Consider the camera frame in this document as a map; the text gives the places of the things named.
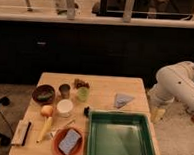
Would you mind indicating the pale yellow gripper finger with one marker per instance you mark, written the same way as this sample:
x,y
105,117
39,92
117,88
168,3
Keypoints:
x,y
157,114

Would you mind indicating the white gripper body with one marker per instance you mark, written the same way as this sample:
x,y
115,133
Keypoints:
x,y
159,97

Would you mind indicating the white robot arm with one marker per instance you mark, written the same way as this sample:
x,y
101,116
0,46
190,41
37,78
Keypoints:
x,y
173,82

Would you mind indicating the light green plastic cup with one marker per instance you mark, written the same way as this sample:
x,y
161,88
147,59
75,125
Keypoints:
x,y
82,94

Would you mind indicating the white paper cup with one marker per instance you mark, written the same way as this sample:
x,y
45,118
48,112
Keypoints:
x,y
64,107

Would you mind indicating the grey metal cup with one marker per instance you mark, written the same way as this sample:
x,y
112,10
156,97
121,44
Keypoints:
x,y
64,91

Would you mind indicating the green plastic tray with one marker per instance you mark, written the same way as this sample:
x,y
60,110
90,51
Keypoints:
x,y
113,133

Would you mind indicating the small black object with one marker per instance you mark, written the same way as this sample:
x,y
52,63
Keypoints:
x,y
86,111

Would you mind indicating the brown grape bunch toy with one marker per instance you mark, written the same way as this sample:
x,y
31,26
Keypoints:
x,y
80,83

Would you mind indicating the orange plastic bowl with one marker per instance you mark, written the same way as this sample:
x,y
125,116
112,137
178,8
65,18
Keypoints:
x,y
58,137

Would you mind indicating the blue sponge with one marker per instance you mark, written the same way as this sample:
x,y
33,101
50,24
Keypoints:
x,y
69,141

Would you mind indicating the metal fork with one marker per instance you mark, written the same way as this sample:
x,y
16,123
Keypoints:
x,y
54,131

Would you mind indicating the yellow banana toy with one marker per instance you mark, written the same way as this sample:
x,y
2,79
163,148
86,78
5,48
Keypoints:
x,y
46,127

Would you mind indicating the orange round fruit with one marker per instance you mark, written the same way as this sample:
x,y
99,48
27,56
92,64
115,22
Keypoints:
x,y
47,111

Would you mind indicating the dark brown bowl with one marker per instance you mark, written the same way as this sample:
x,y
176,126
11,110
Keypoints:
x,y
44,94

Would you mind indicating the wooden block brush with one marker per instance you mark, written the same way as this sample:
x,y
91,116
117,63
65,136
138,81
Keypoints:
x,y
21,132

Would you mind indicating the black chair base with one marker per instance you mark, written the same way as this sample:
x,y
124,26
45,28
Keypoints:
x,y
5,140

